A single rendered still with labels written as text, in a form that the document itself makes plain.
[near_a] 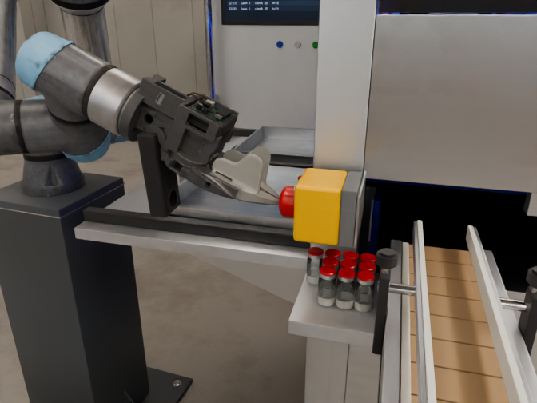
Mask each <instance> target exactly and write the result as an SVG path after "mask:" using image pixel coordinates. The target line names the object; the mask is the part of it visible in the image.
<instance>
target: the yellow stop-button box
mask: <svg viewBox="0 0 537 403"><path fill-rule="evenodd" d="M362 178H363V173H362V172H359V171H348V173H347V172H346V171H344V170H326V169H315V168H307V169H306V170H305V171H304V173H303V174H302V176H301V177H300V179H299V181H298V182H297V184H296V185H295V187H294V227H293V238H294V240H295V241H302V242H308V243H316V244H322V245H337V244H338V246H339V247H344V248H353V247H354V239H355V228H356V208H357V198H358V194H359V191H360V185H361V182H362Z"/></svg>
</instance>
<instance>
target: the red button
mask: <svg viewBox="0 0 537 403"><path fill-rule="evenodd" d="M294 187H295V186H286V187H284V188H283V190H282V191H281V193H280V198H279V210H280V214H281V215H282V216H283V217H285V218H292V219H294Z"/></svg>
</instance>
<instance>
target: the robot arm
mask: <svg viewBox="0 0 537 403"><path fill-rule="evenodd" d="M17 1H18V0H0V156H1V155H11V154H22V155H23V159H24V166H23V175H22V180H21V186H22V192H23V193H24V194H26V195H30V196H34V197H50V196H57V195H62V194H67V193H70V192H73V191H75V190H79V189H80V188H82V187H83V186H84V184H85V183H86V182H85V177H84V174H83V172H81V171H80V168H79V165H78V163H77V162H81V163H87V162H94V161H96V160H98V159H99V158H101V157H103V156H104V155H105V154H106V152H107V151H108V149H109V146H110V144H114V143H117V142H125V141H126V140H127V139H128V140H130V141H131V142H135V141H138V146H139V151H140V155H141V164H142V169H143V174H144V179H145V188H146V193H147V198H148V203H149V212H150V215H151V216H152V217H163V218H166V217H168V216H169V215H170V214H171V213H172V212H173V211H174V210H175V209H176V208H177V207H178V206H179V205H180V204H181V201H180V195H179V189H178V184H177V174H178V175H179V176H180V177H183V178H185V179H187V180H188V181H190V182H192V183H193V184H194V185H195V186H198V187H200V188H202V189H203V190H206V191H209V192H211V193H214V194H218V195H221V196H223V197H226V198H230V199H237V200H239V201H243V202H249V203H255V204H260V205H278V204H279V198H280V196H279V195H278V193H277V192H276V191H275V190H274V189H273V188H272V187H270V186H269V185H268V184H267V183H266V179H267V175H268V170H269V162H270V158H271V155H270V153H269V150H268V149H266V148H265V147H263V146H257V147H255V148H254V149H253V150H251V151H250V152H249V153H247V154H243V153H241V152H239V151H237V150H234V149H230V150H227V151H225V152H222V150H223V149H224V147H225V143H226V142H229V141H230V139H231V137H232V135H233V132H234V130H235V128H236V127H234V125H235V123H236V121H237V116H238V114H239V113H238V112H236V111H234V110H232V109H230V108H228V107H227V106H225V105H223V104H221V103H219V102H217V101H215V100H214V99H212V98H210V97H208V96H206V95H204V94H202V95H201V94H198V93H195V92H192V93H190V94H187V95H186V94H183V93H182V92H180V91H178V90H176V89H174V88H173V87H171V86H168V85H166V84H165V82H166V78H163V77H162V76H160V75H158V74H155V75H153V76H152V77H145V78H142V80H140V79H138V78H135V77H134V76H133V75H131V74H128V73H126V72H125V71H123V70H121V69H119V68H117V67H116V66H114V65H112V62H111V56H110V49H109V37H108V30H107V25H106V18H105V5H106V4H107V3H108V2H109V0H50V1H51V2H52V3H53V4H54V5H56V6H58V7H59V9H60V13H61V16H62V24H63V27H64V31H65V36H66V40H65V39H64V38H61V37H59V36H57V35H55V34H52V33H50V32H39V33H36V34H33V35H32V36H31V37H29V39H28V40H26V41H25V42H24V43H23V44H22V46H21V48H20V50H19V51H18V55H17V57H16V50H17ZM16 73H17V76H18V78H19V79H20V80H21V81H22V82H23V83H25V84H26V85H28V86H29V87H30V88H31V89H32V90H33V91H35V92H39V93H41V94H42V95H39V96H35V97H32V98H27V99H24V100H16ZM194 94H197V95H199V96H197V95H194ZM189 95H192V97H190V96H189ZM197 101H199V102H198V103H197Z"/></svg>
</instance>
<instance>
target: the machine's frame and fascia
mask: <svg viewBox="0 0 537 403"><path fill-rule="evenodd" d="M364 171H367V173H366V178H371V179H380V180H390V181H400V182H418V183H428V184H437V185H446V186H465V187H474V188H484V189H494V190H511V191H521V192H527V196H526V200H525V203H524V207H523V210H524V212H525V213H526V215H527V216H536V217H537V14H477V13H429V14H399V13H379V14H377V15H376V28H375V38H374V49H373V59H372V78H371V88H370V98H369V108H368V127H367V137H366V147H365V157H364Z"/></svg>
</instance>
